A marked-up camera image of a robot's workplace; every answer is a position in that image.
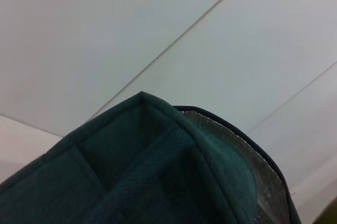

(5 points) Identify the dark teal insulated lunch bag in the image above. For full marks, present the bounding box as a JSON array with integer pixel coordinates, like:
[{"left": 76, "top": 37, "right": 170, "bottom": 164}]
[{"left": 0, "top": 91, "right": 297, "bottom": 224}]

